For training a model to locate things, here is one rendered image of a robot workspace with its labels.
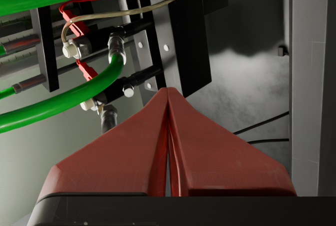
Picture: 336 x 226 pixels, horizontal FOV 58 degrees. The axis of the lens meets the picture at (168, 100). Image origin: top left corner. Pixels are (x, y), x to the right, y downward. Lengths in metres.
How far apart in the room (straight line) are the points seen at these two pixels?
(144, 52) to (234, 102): 0.23
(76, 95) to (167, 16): 0.25
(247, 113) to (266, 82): 0.09
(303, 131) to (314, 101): 0.05
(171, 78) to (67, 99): 0.28
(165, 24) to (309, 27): 0.21
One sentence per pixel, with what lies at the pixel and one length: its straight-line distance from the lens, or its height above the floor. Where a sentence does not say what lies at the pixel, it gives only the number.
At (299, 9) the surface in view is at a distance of 0.39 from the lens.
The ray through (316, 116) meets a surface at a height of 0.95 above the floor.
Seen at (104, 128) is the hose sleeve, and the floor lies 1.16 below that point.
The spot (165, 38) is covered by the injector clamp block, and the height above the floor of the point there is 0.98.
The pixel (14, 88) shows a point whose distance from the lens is 0.61.
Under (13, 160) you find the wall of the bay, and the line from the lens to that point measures 0.75.
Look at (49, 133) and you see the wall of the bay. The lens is 0.76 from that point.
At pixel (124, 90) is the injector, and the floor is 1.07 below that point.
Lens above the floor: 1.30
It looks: 36 degrees down
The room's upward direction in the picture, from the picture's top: 121 degrees counter-clockwise
